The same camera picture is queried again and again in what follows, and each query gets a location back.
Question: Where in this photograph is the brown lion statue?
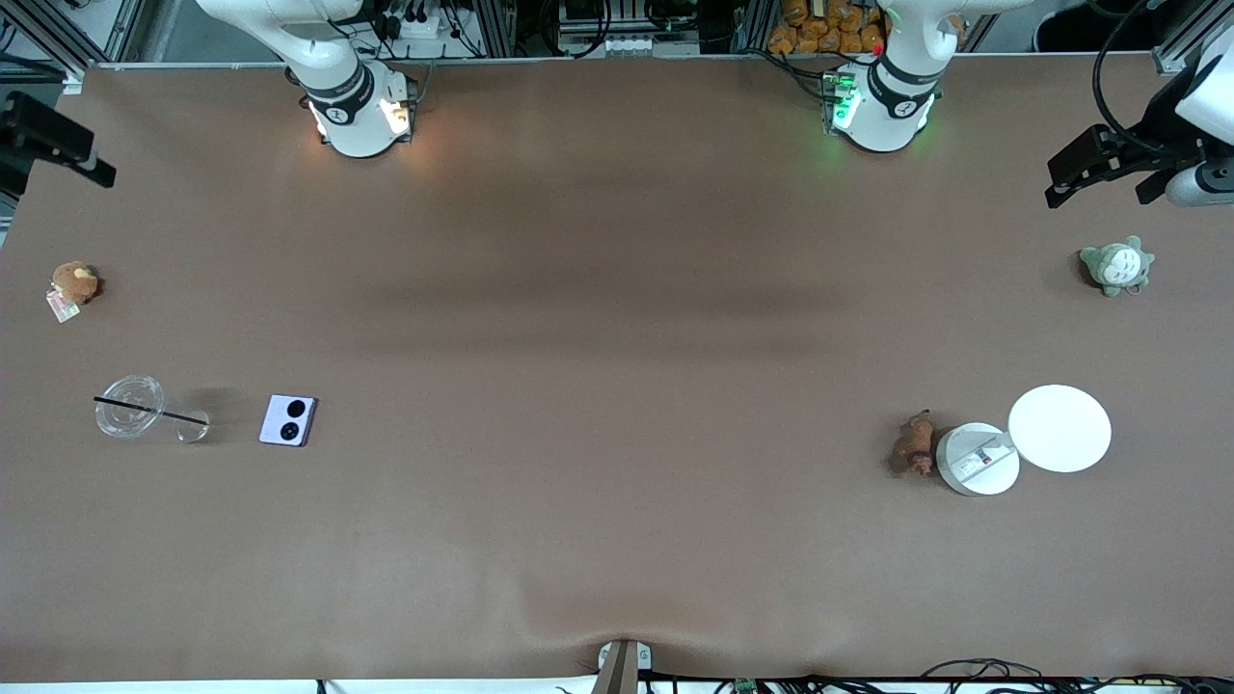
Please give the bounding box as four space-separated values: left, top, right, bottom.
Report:
891 409 937 477

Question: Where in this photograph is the lavender flip phone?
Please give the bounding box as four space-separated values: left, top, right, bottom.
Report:
257 393 319 448

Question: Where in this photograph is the grey green plush toy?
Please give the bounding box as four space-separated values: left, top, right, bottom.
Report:
1078 236 1156 298

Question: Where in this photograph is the brown plush toy with tag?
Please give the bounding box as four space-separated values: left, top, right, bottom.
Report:
45 261 101 324

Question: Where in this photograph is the white round lid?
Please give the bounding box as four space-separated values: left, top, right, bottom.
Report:
1007 384 1113 474

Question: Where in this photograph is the clear plastic cup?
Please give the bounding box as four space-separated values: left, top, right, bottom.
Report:
94 374 212 445

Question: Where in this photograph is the black drinking straw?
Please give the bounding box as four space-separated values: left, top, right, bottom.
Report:
94 395 211 426

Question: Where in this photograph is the white round container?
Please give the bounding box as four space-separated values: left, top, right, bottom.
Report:
935 422 1021 497

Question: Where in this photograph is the orange plush toy pile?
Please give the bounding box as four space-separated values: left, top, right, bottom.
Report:
767 0 890 56

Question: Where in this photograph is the aluminium frame post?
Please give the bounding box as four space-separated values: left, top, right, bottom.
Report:
1152 0 1234 76
0 0 146 78

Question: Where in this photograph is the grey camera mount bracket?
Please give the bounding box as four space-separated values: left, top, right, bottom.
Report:
592 638 654 694

